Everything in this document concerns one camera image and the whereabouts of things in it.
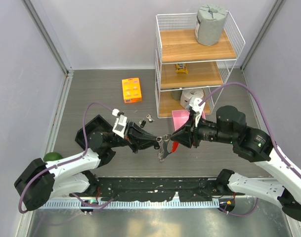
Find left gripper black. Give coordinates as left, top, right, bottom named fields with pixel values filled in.
left=110, top=119, right=162, bottom=154

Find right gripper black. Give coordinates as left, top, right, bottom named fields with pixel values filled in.
left=170, top=111, right=235, bottom=148

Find metal keyring holder red grip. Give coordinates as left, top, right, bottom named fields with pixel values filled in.
left=156, top=134, right=179, bottom=163

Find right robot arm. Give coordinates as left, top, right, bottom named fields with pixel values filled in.
left=171, top=106, right=301, bottom=222

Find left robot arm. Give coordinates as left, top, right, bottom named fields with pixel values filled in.
left=14, top=116, right=159, bottom=214

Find black tag key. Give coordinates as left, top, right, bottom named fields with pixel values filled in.
left=139, top=120, right=146, bottom=128

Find pink open box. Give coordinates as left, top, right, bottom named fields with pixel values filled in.
left=172, top=110, right=207, bottom=134

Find black plastic bin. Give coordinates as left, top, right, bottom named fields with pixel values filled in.
left=75, top=115, right=113, bottom=150

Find white paper roll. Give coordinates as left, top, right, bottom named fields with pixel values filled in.
left=180, top=88, right=204, bottom=109

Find grey can on shelf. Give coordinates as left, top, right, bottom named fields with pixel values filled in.
left=171, top=89, right=182, bottom=101

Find orange cardboard box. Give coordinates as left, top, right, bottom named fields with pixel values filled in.
left=122, top=78, right=142, bottom=104

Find yellow snack packet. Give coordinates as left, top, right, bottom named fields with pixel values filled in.
left=175, top=63, right=188, bottom=74

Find green lime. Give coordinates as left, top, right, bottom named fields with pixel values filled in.
left=43, top=152, right=63, bottom=162

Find grey wrapped paper roll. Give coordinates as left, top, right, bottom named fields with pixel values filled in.
left=194, top=4, right=228, bottom=46

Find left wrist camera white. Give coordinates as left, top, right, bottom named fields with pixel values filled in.
left=112, top=109, right=128, bottom=138

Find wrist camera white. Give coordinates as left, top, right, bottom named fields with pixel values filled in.
left=186, top=97, right=205, bottom=127
left=112, top=109, right=128, bottom=138

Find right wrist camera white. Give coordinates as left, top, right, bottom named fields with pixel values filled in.
left=186, top=97, right=205, bottom=127

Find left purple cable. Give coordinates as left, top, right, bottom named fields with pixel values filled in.
left=18, top=102, right=116, bottom=214

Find purple cable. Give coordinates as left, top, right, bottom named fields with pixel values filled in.
left=18, top=102, right=116, bottom=214
left=201, top=82, right=301, bottom=185

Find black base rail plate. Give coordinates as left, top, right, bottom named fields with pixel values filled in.
left=94, top=176, right=246, bottom=202

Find white wire shelf rack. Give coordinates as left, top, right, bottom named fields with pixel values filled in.
left=155, top=12, right=245, bottom=119

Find white slotted cable duct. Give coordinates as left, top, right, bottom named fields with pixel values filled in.
left=41, top=198, right=219, bottom=210

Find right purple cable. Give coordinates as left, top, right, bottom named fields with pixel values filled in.
left=201, top=82, right=301, bottom=185

